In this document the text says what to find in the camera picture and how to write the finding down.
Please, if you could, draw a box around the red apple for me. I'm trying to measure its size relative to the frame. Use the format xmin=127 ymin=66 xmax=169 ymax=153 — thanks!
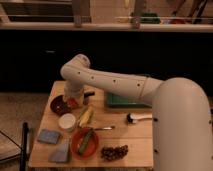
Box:
xmin=67 ymin=98 xmax=79 ymax=109

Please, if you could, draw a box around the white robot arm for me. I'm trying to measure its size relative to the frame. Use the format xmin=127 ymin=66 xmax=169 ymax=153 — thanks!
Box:
xmin=60 ymin=54 xmax=213 ymax=171

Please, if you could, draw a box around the dark purple bowl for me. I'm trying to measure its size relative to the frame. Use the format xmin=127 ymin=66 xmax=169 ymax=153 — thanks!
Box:
xmin=50 ymin=95 xmax=71 ymax=116

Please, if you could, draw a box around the white round container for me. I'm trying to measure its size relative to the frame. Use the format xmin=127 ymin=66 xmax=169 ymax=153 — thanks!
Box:
xmin=58 ymin=113 xmax=76 ymax=131

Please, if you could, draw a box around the yellow corn cob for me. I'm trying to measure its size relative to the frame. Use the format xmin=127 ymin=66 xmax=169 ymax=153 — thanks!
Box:
xmin=78 ymin=106 xmax=93 ymax=127

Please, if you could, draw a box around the blue sponge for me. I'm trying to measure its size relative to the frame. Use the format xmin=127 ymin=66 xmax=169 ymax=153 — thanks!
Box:
xmin=37 ymin=129 xmax=60 ymax=144

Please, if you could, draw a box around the green cucumber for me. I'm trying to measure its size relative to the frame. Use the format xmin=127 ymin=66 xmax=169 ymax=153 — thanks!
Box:
xmin=78 ymin=129 xmax=93 ymax=155

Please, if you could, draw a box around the green plastic tray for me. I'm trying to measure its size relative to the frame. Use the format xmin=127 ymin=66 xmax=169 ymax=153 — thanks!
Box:
xmin=105 ymin=73 xmax=153 ymax=108

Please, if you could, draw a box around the orange plate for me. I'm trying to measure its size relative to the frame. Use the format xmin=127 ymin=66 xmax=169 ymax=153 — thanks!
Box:
xmin=70 ymin=127 xmax=99 ymax=160

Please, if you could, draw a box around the grey blue cloth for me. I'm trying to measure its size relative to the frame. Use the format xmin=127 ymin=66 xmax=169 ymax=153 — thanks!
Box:
xmin=48 ymin=140 xmax=69 ymax=163

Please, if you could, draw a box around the bunch of dark grapes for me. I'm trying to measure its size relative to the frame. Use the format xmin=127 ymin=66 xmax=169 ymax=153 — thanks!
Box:
xmin=101 ymin=145 xmax=128 ymax=161

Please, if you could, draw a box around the black handled scraper tool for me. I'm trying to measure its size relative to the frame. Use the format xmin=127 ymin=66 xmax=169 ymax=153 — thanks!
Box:
xmin=83 ymin=91 xmax=95 ymax=105

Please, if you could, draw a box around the black chair frame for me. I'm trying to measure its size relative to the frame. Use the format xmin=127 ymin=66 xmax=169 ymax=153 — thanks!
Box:
xmin=0 ymin=122 xmax=29 ymax=171

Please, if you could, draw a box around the white handled dish brush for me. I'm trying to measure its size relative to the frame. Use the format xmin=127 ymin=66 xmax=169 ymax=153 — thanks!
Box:
xmin=126 ymin=113 xmax=152 ymax=124

